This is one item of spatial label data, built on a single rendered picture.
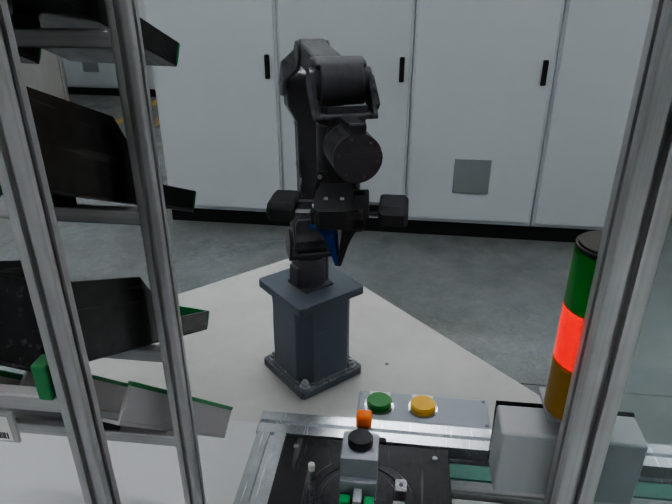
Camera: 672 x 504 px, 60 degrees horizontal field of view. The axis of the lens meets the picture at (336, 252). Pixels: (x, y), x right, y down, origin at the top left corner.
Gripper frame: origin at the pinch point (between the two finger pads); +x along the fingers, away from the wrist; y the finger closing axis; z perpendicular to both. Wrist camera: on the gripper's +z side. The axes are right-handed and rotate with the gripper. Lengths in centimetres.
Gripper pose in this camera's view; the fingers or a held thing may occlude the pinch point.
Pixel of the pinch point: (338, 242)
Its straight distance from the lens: 81.3
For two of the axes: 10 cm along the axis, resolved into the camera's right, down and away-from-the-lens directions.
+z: -1.2, 4.4, -8.9
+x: 0.0, 9.0, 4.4
